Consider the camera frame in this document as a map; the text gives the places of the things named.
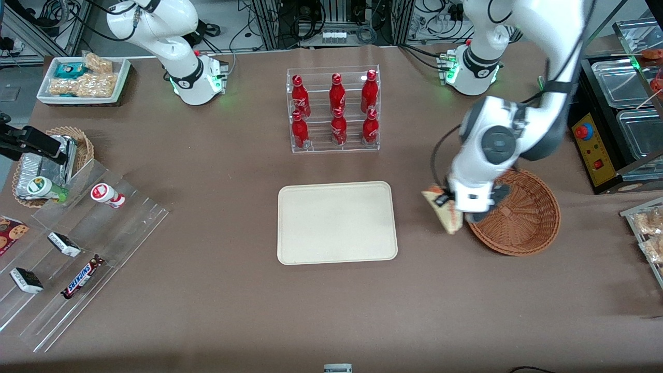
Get large crispy rice snack pack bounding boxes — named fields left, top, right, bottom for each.
left=49, top=73, right=119, bottom=98

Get teal snack packet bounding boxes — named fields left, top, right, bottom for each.
left=54, top=62, right=87, bottom=79

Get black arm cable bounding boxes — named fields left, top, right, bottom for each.
left=431, top=126, right=467, bottom=195

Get black cabinet with yellow panel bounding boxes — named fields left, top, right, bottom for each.
left=569, top=54, right=663, bottom=196

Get small brown wicker basket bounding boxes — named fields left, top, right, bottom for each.
left=11, top=126, right=95, bottom=208

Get round brown wicker basket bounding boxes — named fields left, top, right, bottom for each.
left=465, top=167, right=561, bottom=257

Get clear acrylic stepped display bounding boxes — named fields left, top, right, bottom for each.
left=0, top=158, right=170, bottom=353

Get green capped yoghurt bottle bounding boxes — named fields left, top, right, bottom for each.
left=26, top=176, right=69, bottom=203

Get chocolate chip cookie pack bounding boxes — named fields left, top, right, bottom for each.
left=0, top=215, right=30, bottom=257

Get white tray of snacks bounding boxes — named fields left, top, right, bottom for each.
left=36, top=56, right=131, bottom=107

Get clear plastic food container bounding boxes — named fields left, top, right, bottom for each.
left=590, top=58, right=657, bottom=109
left=616, top=108, right=663, bottom=161

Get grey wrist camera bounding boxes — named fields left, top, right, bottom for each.
left=466, top=182, right=512, bottom=224

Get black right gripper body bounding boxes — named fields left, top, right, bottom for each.
left=0, top=113, right=26, bottom=162

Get red capped yoghurt bottle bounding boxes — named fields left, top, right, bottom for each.
left=91, top=183, right=126, bottom=209

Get Snickers bar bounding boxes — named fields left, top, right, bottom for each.
left=61, top=254, right=106, bottom=300

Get small crispy rice snack pack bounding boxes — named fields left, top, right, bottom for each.
left=83, top=52, right=114, bottom=74

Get black white chocolate bar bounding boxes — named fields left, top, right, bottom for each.
left=9, top=267, right=45, bottom=294
left=48, top=232, right=82, bottom=258

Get clear acrylic bottle rack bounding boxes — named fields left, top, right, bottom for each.
left=286, top=65, right=380, bottom=153

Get silver foil packs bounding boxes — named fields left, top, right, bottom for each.
left=16, top=135, right=78, bottom=200

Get beige rectangular serving tray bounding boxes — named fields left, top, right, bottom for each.
left=277, top=181, right=398, bottom=266

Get aluminium frame rack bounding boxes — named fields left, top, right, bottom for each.
left=251, top=0, right=415, bottom=50

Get red Coca-Cola bottle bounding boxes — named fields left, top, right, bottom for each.
left=291, top=110, right=310, bottom=149
left=330, top=107, right=348, bottom=146
left=291, top=75, right=311, bottom=119
left=362, top=108, right=379, bottom=145
left=361, top=69, right=379, bottom=113
left=329, top=73, right=347, bottom=116

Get triangular sandwich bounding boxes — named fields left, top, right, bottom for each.
left=421, top=188, right=465, bottom=235

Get grey tray of snack packs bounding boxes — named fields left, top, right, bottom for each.
left=620, top=197, right=663, bottom=290

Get clear wrapped snack pack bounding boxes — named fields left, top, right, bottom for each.
left=633, top=206, right=663, bottom=236
left=640, top=236, right=663, bottom=265

